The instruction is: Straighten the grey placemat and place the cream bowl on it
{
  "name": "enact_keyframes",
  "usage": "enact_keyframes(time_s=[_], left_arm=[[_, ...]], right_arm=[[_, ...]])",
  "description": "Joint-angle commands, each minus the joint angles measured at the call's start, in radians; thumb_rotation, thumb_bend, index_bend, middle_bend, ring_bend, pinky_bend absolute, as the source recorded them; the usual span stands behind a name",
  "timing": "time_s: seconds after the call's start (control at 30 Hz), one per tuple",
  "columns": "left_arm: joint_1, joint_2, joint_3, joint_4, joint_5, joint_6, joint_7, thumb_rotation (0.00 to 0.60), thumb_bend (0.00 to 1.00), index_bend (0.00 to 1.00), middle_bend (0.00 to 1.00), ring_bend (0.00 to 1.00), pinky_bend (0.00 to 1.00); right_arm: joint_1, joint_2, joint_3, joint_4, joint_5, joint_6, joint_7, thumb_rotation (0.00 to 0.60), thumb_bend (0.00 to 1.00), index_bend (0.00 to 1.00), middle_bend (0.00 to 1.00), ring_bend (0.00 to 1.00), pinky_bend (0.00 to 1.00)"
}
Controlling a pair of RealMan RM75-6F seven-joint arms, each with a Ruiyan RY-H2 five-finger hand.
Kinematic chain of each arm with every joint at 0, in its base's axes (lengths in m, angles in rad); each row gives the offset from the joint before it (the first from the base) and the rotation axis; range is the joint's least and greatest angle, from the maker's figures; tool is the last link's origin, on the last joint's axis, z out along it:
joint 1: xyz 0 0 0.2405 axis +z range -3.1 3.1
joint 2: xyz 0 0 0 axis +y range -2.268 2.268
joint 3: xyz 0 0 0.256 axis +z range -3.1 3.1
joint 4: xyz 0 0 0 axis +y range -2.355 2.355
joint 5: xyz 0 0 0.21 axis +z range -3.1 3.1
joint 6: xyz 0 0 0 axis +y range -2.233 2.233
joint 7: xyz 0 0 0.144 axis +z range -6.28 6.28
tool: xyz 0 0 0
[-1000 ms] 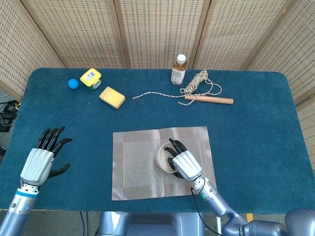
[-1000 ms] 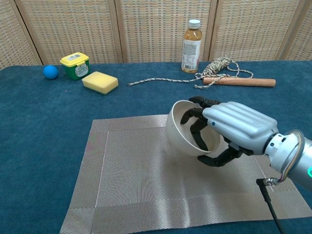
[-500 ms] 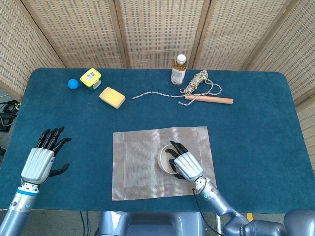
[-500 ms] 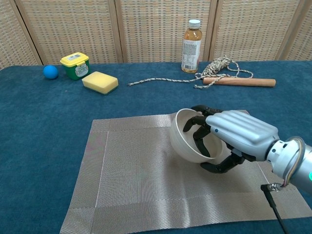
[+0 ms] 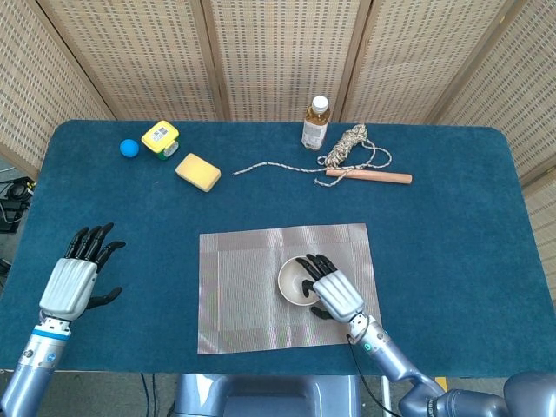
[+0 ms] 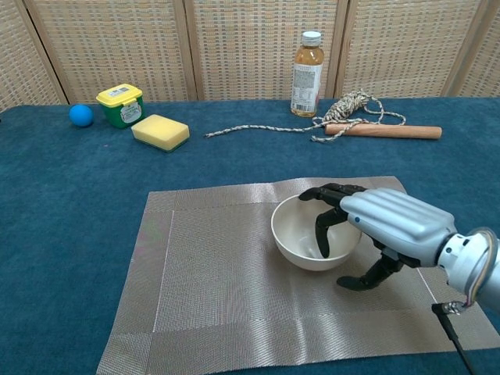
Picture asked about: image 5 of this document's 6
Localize thin cables under table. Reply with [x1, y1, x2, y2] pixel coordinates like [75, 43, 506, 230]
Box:
[139, 373, 160, 417]

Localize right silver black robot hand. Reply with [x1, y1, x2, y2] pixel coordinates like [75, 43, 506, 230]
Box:
[295, 254, 366, 325]

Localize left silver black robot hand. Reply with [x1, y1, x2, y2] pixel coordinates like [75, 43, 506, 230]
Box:
[38, 222, 127, 322]

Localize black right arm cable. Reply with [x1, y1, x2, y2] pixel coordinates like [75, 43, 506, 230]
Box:
[347, 334, 392, 417]

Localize woven bamboo folding screen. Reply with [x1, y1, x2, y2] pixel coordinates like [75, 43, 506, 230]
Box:
[0, 0, 556, 301]

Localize blue-grey robot torso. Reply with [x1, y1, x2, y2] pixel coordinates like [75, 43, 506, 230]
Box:
[171, 373, 361, 417]

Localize yellow sponge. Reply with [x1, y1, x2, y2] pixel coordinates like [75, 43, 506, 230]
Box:
[175, 152, 222, 193]

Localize wooden dowel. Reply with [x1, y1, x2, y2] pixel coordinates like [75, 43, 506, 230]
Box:
[325, 168, 414, 185]

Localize green container with yellow lid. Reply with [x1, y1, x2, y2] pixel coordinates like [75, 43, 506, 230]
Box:
[141, 120, 182, 162]

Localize grey woven placemat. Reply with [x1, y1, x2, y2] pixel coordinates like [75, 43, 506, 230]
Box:
[197, 222, 382, 355]

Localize cream round bowl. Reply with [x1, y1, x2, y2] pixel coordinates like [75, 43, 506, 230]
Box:
[277, 255, 321, 307]

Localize speckled braided rope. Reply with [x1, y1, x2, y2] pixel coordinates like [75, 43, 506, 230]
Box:
[233, 123, 393, 189]

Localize tea bottle with white cap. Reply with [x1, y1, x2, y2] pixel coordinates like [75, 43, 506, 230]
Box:
[301, 95, 331, 151]

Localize black cables on floor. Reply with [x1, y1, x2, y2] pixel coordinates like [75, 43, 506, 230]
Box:
[0, 175, 36, 235]

